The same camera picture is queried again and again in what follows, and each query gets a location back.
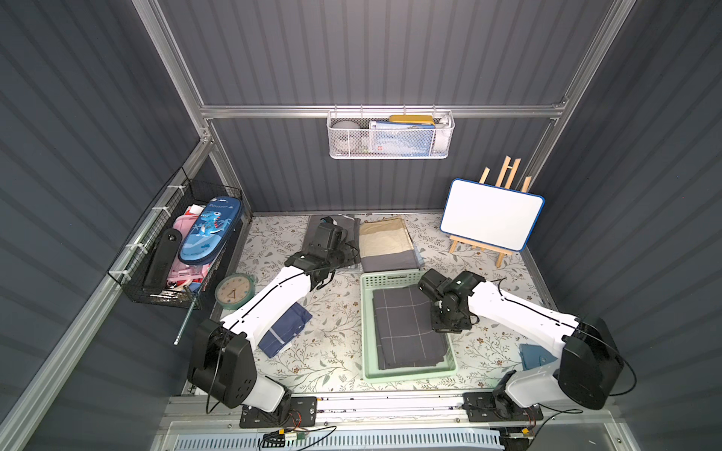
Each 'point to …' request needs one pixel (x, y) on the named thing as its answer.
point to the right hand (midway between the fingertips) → (446, 327)
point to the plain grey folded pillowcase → (353, 226)
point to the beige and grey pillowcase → (385, 244)
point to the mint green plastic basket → (371, 371)
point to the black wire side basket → (179, 209)
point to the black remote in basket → (163, 261)
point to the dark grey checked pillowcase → (405, 335)
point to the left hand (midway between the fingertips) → (351, 251)
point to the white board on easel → (490, 214)
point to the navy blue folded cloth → (292, 320)
